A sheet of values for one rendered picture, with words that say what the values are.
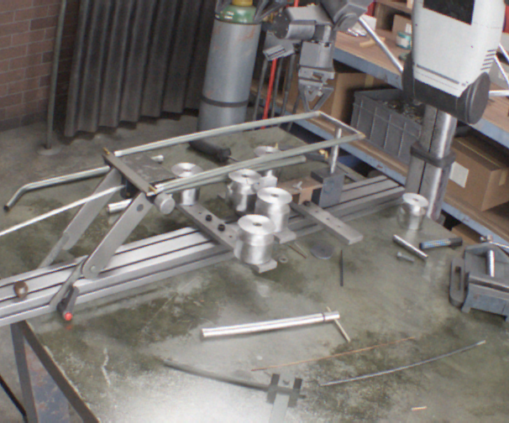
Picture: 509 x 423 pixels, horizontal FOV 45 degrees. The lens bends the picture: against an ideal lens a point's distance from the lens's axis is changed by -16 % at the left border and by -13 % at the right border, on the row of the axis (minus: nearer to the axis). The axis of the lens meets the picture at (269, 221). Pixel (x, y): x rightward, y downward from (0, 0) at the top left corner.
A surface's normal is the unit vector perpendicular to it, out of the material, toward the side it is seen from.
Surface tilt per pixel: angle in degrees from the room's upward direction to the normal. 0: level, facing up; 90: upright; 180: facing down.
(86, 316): 0
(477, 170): 91
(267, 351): 0
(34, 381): 90
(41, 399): 90
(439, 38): 90
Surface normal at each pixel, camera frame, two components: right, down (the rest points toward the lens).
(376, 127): -0.75, 0.22
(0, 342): 0.15, -0.87
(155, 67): -0.21, 0.44
